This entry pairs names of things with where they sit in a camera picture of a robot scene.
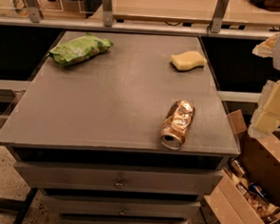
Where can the yellow sponge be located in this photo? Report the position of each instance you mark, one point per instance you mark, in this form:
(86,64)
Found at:
(188,60)

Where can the top drawer knob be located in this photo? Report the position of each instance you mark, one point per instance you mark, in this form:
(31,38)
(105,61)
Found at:
(119,184)

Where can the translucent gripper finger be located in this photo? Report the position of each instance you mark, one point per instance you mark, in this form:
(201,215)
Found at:
(266,48)
(266,117)

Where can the blue can in box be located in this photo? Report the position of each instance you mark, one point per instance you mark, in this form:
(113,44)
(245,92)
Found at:
(256,189)

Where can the drawer knob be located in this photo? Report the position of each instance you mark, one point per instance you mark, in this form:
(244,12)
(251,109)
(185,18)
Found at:
(119,184)
(122,212)

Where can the grey metal shelf rail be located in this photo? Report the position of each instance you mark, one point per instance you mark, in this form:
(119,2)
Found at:
(200,17)

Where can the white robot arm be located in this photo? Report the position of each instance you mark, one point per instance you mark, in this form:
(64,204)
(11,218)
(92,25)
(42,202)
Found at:
(276,55)

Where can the middle drawer knob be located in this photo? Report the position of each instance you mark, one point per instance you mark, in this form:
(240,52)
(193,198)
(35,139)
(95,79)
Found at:
(122,212)

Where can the grey drawer cabinet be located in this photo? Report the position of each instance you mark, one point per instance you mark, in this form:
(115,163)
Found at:
(77,130)

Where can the can in cardboard box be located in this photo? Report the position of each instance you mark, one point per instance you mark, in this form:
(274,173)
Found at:
(237,167)

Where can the open cardboard box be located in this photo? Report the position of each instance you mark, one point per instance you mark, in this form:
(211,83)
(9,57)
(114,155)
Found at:
(261,160)

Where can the green chip bag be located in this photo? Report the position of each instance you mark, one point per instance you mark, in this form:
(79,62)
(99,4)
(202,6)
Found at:
(80,49)

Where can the snack packets in box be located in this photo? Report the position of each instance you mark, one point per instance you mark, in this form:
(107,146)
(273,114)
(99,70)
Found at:
(265,210)

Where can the crushed orange soda can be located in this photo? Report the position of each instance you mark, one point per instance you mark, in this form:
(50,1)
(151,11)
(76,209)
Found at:
(177,123)

